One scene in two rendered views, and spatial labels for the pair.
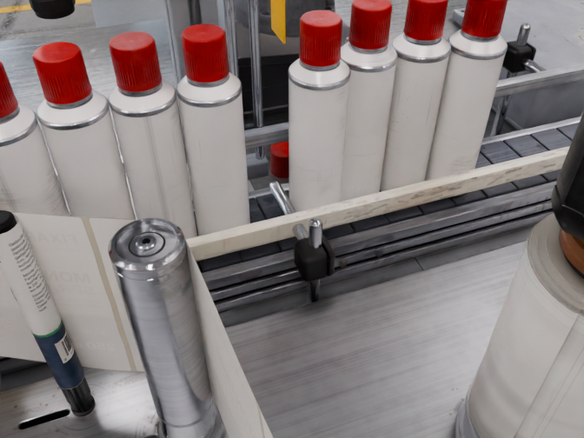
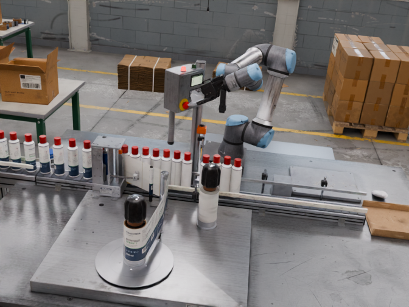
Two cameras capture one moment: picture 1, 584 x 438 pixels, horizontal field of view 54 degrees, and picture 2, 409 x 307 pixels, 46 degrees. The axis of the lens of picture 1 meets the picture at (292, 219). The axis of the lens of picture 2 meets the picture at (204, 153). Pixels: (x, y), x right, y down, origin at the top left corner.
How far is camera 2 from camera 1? 1.92 m
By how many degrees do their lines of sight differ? 26
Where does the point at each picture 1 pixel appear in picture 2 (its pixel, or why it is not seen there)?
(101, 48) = (187, 148)
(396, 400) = (193, 215)
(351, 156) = not seen: hidden behind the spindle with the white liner
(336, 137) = not seen: hidden behind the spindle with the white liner
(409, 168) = (223, 188)
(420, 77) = (223, 170)
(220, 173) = (185, 175)
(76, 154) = (164, 165)
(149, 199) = (173, 176)
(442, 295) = not seen: hidden behind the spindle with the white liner
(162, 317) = (163, 181)
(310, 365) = (185, 208)
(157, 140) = (176, 166)
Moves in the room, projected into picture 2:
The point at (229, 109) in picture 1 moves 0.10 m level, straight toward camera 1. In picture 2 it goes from (188, 165) to (180, 174)
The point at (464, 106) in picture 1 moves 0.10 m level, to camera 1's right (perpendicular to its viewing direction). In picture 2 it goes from (232, 178) to (251, 184)
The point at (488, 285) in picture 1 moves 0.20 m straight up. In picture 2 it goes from (223, 209) to (227, 173)
